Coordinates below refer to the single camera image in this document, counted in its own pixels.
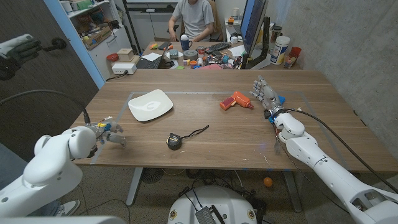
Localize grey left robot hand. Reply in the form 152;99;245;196
83;116;127;149

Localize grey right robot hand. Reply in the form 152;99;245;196
249;74;285;116

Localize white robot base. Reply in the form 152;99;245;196
167;185;258;224

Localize white paper plate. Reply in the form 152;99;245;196
127;88;174;123

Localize black tape measure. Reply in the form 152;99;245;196
166;124;210;151

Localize grey tape roll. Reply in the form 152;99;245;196
183;49;199;62

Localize orange toy drill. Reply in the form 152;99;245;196
219;91;254;111

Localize clear plastic cup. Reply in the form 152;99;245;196
283;52;296;69

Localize white canister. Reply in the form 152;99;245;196
269;35;291;65

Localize white power box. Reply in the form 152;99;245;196
111;62;137;75

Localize white table leg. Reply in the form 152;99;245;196
282;170;303;213
126;167;144;207

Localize black keyboard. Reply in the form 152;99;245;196
204;42;232;54

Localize computer monitor on stand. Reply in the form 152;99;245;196
239;0;271;70

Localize white shelf unit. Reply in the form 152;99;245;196
58;0;133;80

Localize small beige box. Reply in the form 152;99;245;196
117;48;136;62

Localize dark laptop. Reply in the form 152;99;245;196
136;46;172;70

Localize white sneaker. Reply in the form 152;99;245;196
57;199;81;217

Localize wooden office desk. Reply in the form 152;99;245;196
141;41;302;71

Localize cardboard box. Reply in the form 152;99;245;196
83;25;113;50

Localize brown chair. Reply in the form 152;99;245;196
208;0;224;42

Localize blue mug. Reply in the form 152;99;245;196
180;34;193;52

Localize white robot torso edge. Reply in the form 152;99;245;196
0;215;127;224

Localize seated person grey shirt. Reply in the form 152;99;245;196
167;0;215;43

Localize black white teleoperation glove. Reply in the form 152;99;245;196
0;33;43;81

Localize red handled metal fork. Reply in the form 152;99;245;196
273;126;282;156

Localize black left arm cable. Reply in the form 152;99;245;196
0;89;91;124

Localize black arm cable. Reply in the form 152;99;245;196
0;89;91;124
285;108;398;194

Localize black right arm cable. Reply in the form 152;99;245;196
285;108;398;194

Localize black door handle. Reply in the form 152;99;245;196
43;37;67;52

